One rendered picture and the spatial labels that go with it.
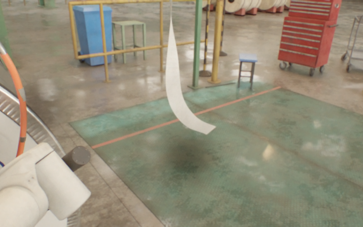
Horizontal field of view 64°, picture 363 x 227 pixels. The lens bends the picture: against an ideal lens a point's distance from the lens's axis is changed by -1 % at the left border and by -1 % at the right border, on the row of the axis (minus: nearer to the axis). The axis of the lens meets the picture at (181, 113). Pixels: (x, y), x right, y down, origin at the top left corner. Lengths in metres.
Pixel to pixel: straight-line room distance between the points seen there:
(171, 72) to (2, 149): 0.47
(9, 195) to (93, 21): 4.66
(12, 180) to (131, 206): 1.67
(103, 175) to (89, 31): 3.08
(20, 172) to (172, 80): 0.47
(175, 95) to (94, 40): 4.30
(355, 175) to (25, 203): 2.55
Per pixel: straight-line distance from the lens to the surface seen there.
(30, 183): 0.45
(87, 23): 4.99
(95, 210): 2.10
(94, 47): 5.10
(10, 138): 0.86
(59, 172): 0.52
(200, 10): 3.90
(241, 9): 12.73
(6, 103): 0.82
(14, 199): 0.43
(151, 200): 2.12
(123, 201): 2.13
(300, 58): 5.13
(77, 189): 0.52
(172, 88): 0.81
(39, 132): 0.87
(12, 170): 0.47
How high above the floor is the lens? 1.40
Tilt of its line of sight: 25 degrees down
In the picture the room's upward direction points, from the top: 1 degrees clockwise
